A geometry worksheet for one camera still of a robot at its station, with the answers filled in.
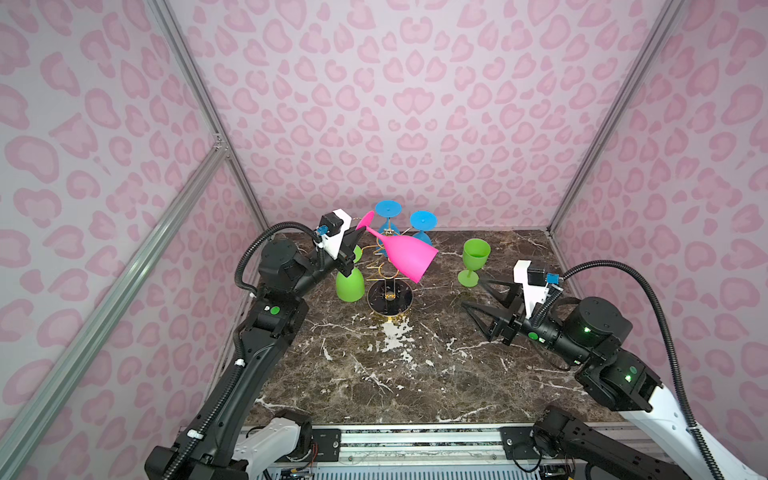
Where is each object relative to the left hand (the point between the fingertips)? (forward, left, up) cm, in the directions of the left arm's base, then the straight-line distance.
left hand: (362, 221), depth 62 cm
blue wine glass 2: (+14, -15, -14) cm, 25 cm away
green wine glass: (0, +5, -25) cm, 26 cm away
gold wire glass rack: (+7, -4, -41) cm, 41 cm away
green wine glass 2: (+14, -31, -29) cm, 45 cm away
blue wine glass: (+19, -5, -14) cm, 24 cm away
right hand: (-16, -21, -4) cm, 26 cm away
